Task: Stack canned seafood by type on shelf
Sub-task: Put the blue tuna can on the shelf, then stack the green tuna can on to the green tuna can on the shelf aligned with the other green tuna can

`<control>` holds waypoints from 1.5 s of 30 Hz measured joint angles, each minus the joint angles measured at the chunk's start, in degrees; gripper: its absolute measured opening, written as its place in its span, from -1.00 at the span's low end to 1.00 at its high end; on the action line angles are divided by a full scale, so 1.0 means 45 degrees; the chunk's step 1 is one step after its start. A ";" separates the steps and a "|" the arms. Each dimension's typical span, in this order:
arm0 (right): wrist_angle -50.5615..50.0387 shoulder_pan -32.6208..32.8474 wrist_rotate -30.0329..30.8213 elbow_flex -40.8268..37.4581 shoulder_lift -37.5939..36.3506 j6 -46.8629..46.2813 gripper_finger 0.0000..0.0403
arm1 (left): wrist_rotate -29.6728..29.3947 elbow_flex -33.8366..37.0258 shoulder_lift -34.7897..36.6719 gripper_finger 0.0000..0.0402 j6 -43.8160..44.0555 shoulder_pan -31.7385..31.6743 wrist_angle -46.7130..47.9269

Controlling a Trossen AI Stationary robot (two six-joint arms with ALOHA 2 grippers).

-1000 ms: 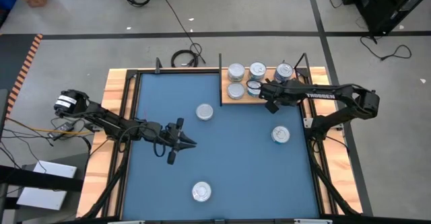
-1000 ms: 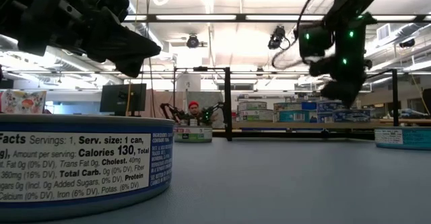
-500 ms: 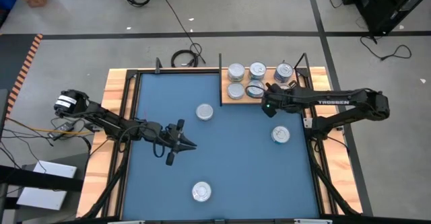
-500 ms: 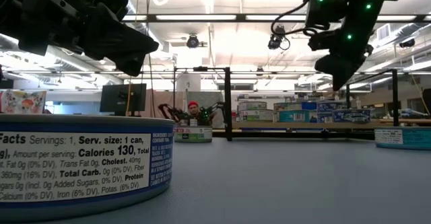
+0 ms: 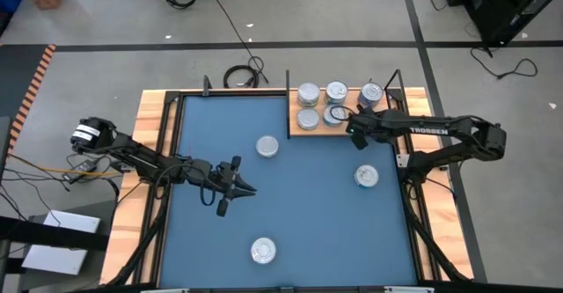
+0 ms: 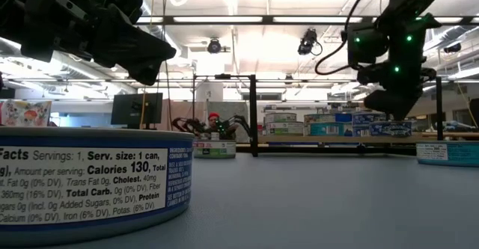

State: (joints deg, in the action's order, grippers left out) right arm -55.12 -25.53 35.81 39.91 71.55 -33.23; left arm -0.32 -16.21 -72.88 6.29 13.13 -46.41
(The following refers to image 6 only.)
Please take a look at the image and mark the black computer monitor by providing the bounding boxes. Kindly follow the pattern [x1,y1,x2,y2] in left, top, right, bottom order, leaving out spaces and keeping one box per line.
[111,92,164,130]

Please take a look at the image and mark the black dome fixture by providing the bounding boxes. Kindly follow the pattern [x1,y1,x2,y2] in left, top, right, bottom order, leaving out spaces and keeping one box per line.
[443,42,463,55]

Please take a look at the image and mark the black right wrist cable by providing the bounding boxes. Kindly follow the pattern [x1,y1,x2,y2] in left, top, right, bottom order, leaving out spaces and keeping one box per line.
[314,0,390,76]

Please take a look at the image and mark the wooden shelf board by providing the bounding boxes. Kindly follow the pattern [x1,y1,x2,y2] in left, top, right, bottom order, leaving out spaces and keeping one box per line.
[236,131,479,148]

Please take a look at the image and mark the blue storage bins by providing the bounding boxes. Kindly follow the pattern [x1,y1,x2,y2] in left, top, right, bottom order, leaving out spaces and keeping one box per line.
[335,112,354,125]

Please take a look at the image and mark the dark blue label tuna can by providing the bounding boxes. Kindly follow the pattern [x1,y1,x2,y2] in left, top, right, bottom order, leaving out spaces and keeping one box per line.
[352,112,388,126]
[351,124,372,138]
[0,126,195,247]

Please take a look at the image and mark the floral patterned box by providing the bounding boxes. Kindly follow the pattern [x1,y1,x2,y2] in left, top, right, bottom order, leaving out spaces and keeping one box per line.
[0,99,52,128]

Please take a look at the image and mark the person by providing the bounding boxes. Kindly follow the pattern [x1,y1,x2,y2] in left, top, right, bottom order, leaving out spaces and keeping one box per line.
[204,111,240,141]

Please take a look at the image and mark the black hanging camera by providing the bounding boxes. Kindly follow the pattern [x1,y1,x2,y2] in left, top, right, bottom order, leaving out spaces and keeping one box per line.
[297,28,323,57]

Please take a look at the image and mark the blue table mat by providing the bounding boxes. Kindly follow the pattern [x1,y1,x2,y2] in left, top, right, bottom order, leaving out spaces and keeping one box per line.
[35,152,479,249]

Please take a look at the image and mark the black metal shelf frame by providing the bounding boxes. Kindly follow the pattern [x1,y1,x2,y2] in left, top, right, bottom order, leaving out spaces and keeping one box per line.
[192,73,445,158]

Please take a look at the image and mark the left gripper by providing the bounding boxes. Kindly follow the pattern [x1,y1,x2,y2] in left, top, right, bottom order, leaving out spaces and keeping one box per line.
[20,0,177,87]

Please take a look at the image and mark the teal yellowfin tuna can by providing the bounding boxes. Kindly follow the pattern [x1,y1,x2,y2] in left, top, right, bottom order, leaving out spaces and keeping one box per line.
[415,141,479,167]
[303,123,344,138]
[303,113,337,126]

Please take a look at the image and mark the round black ceiling fixture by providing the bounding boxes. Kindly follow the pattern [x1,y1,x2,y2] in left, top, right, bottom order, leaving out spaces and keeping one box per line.
[207,38,222,55]

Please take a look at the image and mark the blue fish print can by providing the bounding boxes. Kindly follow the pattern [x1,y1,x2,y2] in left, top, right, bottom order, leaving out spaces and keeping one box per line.
[369,120,413,138]

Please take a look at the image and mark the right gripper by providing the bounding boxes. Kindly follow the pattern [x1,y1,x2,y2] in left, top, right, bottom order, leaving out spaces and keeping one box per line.
[357,13,442,122]

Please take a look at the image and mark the black hanging cables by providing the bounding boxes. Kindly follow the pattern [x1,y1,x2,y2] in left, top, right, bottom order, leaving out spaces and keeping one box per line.
[156,0,174,131]

